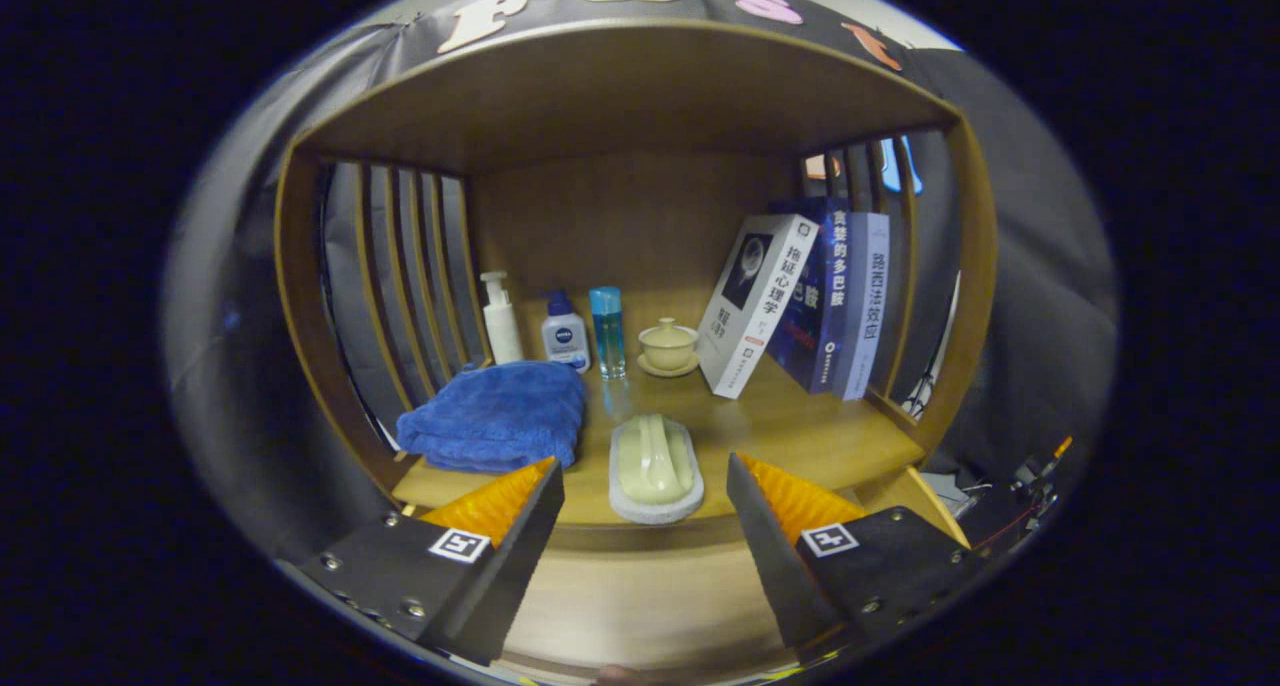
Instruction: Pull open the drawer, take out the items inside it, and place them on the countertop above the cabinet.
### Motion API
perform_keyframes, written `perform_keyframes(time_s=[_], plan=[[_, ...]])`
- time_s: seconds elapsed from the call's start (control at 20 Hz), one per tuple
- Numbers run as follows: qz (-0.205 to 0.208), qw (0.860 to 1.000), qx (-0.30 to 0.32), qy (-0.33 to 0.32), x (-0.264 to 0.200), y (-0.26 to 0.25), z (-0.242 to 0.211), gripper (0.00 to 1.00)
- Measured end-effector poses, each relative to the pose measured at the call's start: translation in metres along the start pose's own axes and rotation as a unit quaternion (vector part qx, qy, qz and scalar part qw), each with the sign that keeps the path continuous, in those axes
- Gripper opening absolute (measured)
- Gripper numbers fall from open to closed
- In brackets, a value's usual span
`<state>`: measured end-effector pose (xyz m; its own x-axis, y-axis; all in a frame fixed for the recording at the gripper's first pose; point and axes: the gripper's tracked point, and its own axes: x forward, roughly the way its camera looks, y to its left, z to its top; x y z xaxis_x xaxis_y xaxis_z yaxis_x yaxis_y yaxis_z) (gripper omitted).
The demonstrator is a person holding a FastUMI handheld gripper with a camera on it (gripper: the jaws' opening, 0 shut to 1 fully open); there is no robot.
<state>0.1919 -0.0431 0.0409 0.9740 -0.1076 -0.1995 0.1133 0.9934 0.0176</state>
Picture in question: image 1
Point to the wooden cabinet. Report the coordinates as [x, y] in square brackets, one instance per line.
[640, 96]

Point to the wooden countertop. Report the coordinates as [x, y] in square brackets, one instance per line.
[780, 436]

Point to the black light stand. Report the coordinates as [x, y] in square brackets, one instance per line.
[930, 366]

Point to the white pump bottle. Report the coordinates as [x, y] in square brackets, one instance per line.
[503, 331]

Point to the white book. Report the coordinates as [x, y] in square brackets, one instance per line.
[750, 306]

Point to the beige lidded tea cup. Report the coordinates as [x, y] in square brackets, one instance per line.
[668, 348]

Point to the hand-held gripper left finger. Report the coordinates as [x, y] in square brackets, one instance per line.
[515, 566]

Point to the light blue book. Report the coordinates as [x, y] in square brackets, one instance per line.
[868, 306]

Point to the dark blue book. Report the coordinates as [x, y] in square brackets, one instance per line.
[815, 316]

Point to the wooden drawer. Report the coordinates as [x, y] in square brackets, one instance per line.
[640, 606]

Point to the white bottle with blue cap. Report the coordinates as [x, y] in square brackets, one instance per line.
[565, 338]

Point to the clear blue bottle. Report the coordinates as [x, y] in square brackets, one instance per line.
[608, 336]

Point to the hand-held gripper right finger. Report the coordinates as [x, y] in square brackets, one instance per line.
[770, 566]

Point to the blue folded towel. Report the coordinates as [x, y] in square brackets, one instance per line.
[495, 416]

